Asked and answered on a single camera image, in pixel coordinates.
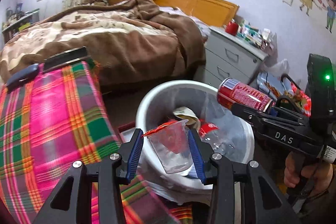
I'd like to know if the white plastic bag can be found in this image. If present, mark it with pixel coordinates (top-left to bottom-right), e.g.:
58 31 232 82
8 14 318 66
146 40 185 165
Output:
265 59 289 77

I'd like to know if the red mug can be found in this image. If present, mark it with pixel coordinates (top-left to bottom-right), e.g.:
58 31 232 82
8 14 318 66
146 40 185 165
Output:
225 19 239 35

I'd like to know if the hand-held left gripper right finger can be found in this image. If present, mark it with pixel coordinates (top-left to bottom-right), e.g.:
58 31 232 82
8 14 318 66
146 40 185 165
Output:
187 129 301 224

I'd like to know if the beige paper wrapper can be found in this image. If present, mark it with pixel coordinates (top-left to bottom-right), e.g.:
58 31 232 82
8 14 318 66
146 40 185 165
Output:
172 106 201 126

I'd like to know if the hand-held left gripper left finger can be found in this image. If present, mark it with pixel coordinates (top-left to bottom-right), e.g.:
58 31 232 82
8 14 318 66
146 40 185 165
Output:
33 128 144 224

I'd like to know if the clear plastic cup red lid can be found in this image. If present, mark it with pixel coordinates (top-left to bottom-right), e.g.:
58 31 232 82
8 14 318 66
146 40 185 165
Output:
143 119 193 174

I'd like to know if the white round trash bin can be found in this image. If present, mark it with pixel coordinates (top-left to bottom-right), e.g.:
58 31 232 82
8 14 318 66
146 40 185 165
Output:
135 80 255 190

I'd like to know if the blue patterned bag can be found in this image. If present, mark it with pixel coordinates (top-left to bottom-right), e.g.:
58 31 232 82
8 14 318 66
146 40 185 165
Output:
256 72 286 98

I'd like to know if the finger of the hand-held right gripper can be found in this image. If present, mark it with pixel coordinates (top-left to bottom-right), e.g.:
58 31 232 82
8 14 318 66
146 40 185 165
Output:
268 106 310 125
230 103 265 132

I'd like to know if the white floral bed sheet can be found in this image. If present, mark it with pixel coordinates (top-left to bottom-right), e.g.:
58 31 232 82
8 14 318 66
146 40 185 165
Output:
160 6 210 41

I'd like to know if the clear plastic bin liner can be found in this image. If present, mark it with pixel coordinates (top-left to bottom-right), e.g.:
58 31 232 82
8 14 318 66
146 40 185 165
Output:
123 90 252 203

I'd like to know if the brown plush blanket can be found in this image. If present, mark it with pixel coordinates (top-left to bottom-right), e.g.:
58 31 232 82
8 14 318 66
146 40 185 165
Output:
0 0 206 85

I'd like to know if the grey nightstand with drawers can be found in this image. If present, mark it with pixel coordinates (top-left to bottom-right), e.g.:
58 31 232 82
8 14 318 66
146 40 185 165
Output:
203 26 268 88

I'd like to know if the blue grey oblong case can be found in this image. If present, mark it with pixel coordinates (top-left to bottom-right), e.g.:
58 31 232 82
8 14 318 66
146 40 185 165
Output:
6 63 40 90

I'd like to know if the red drink can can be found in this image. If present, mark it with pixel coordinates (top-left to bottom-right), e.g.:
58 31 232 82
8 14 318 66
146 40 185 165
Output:
217 78 275 112

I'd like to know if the clear plastic bottle red label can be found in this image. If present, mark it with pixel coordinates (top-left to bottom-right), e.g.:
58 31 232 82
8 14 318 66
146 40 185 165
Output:
198 122 237 156

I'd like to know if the pink green plaid tablecloth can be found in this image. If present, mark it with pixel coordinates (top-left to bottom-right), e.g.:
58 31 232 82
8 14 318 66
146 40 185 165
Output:
0 60 192 224

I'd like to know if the boy wall sticker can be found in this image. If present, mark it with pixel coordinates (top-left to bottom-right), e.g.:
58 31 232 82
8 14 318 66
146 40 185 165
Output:
323 0 336 33

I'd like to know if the pile of small medicine boxes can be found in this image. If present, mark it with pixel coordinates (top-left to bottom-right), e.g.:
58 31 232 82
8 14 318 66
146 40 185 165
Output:
238 20 277 50

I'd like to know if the wooden bed headboard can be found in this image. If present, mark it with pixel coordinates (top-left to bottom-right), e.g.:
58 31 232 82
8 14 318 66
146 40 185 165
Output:
152 0 240 28

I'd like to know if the red patterned bag black handle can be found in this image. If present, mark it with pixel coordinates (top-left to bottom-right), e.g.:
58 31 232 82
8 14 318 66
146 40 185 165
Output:
278 74 311 115

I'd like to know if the person's right hand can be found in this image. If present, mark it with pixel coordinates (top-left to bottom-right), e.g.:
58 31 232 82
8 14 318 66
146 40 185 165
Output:
284 154 334 200

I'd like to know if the cluttered white shelf unit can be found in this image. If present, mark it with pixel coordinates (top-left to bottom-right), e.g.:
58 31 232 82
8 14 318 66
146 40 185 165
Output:
1 10 40 42

